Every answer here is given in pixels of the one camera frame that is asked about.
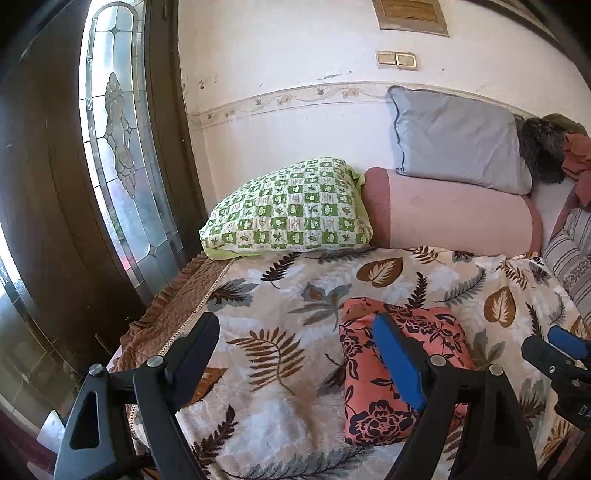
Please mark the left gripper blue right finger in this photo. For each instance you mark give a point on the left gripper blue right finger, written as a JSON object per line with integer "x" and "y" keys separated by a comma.
{"x": 433, "y": 387}

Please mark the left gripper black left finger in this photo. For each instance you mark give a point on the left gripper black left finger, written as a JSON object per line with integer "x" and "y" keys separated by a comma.
{"x": 165, "y": 384}

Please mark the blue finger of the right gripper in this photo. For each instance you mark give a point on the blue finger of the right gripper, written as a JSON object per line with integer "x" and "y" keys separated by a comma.
{"x": 570, "y": 344}

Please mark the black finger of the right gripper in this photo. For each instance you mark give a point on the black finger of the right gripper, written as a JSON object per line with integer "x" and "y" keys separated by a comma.
{"x": 551, "y": 361}

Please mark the salmon black floral garment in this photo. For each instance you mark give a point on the salmon black floral garment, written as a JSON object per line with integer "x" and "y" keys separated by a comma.
{"x": 375, "y": 412}

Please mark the brown quilted bedspread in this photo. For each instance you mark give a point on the brown quilted bedspread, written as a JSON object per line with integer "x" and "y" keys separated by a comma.
{"x": 174, "y": 305}

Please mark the striped floral pillow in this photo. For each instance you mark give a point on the striped floral pillow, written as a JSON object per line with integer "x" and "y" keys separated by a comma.
{"x": 568, "y": 257}

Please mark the leaf print fleece blanket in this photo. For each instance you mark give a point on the leaf print fleece blanket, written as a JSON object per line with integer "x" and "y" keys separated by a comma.
{"x": 271, "y": 403}

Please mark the pink bolster cushion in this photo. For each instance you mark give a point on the pink bolster cushion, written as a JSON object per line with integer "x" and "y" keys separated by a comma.
{"x": 408, "y": 212}

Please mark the rust red cloth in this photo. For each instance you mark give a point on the rust red cloth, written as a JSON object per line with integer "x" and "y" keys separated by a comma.
{"x": 577, "y": 165}

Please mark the stained glass door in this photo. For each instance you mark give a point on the stained glass door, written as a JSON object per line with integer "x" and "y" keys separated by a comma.
{"x": 100, "y": 202}

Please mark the black fuzzy garment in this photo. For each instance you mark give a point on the black fuzzy garment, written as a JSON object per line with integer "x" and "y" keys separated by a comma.
{"x": 541, "y": 147}

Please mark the green checkered pillow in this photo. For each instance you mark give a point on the green checkered pillow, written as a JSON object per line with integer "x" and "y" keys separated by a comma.
{"x": 315, "y": 204}

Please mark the grey pillow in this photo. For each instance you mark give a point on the grey pillow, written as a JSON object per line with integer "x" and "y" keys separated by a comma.
{"x": 447, "y": 137}

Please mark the beige wall switch plate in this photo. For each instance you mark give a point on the beige wall switch plate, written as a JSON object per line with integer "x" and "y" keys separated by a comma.
{"x": 400, "y": 60}

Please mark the framed wall picture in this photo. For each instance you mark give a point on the framed wall picture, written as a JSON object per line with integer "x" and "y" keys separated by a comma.
{"x": 419, "y": 16}

